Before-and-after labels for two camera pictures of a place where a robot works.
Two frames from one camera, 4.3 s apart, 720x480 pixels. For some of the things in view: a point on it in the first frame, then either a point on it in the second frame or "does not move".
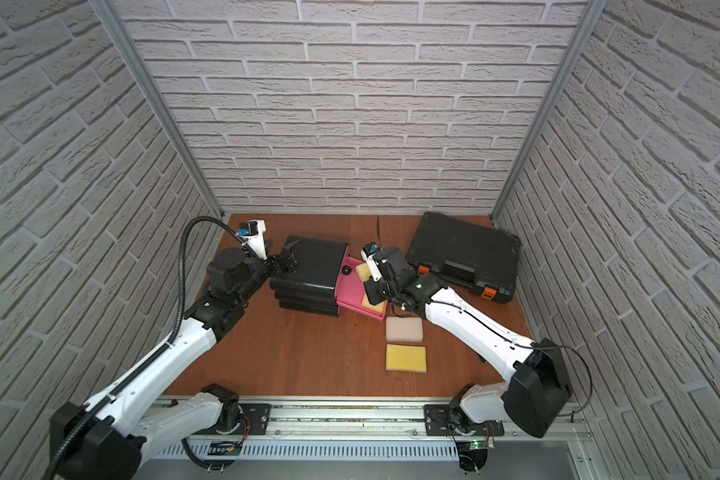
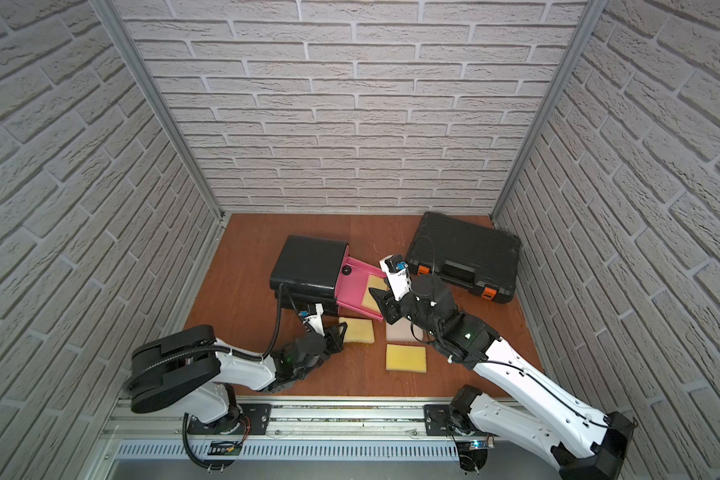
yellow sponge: (406, 358) does not move
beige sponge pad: (404, 329) does not move
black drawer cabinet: (313, 285) does not move
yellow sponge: (363, 272) -> (358, 330)
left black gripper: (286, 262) -> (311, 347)
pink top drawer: (349, 289) does not move
